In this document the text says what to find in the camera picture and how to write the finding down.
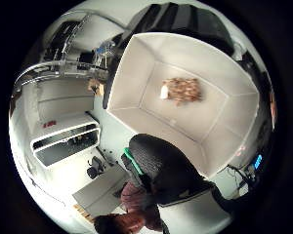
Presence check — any large open white box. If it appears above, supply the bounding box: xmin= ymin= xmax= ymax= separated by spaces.
xmin=105 ymin=31 xmax=261 ymax=179

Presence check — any the person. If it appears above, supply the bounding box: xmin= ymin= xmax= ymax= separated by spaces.
xmin=93 ymin=180 xmax=171 ymax=234

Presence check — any black office chair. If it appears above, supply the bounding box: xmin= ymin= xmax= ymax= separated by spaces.
xmin=86 ymin=155 xmax=106 ymax=180

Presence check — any grey desk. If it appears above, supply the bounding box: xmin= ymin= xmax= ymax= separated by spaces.
xmin=71 ymin=164 xmax=132 ymax=218

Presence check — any small white piece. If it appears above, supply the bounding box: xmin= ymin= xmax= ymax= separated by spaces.
xmin=159 ymin=84 xmax=170 ymax=100

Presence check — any brown patterned packet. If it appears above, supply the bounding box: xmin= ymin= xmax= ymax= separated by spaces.
xmin=160 ymin=77 xmax=204 ymax=107

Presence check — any wooden slatted piece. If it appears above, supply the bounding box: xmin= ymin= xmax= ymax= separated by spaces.
xmin=72 ymin=204 xmax=96 ymax=224

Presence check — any blue lit device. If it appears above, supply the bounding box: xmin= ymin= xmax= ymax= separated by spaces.
xmin=252 ymin=153 xmax=264 ymax=171

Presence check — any brown cardboard box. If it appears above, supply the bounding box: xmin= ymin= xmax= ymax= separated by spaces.
xmin=87 ymin=79 xmax=105 ymax=98

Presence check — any white shelf unit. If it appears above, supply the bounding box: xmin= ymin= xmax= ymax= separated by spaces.
xmin=29 ymin=111 xmax=103 ymax=169

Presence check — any small red item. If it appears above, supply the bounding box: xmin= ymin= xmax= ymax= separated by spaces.
xmin=42 ymin=119 xmax=58 ymax=129

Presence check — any black fabric cover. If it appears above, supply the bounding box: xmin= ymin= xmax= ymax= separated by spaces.
xmin=119 ymin=2 xmax=236 ymax=57

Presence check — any black cable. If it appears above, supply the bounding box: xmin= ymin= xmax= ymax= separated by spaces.
xmin=226 ymin=163 xmax=252 ymax=191

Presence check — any metal truss frame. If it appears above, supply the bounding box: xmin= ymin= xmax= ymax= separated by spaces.
xmin=14 ymin=12 xmax=119 ymax=93

